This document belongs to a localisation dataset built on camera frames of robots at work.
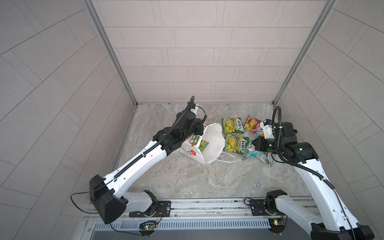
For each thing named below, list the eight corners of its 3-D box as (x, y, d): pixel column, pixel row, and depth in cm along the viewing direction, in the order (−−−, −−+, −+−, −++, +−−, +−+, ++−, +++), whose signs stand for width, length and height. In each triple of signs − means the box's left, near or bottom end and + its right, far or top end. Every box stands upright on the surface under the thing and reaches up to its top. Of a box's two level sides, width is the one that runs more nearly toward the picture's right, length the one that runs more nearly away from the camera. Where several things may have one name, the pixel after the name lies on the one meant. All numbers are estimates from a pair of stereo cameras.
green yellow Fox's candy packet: (223, 133, 101) (224, 130, 99) (222, 120, 108) (222, 117, 106) (243, 133, 101) (244, 130, 99) (240, 120, 108) (241, 117, 106)
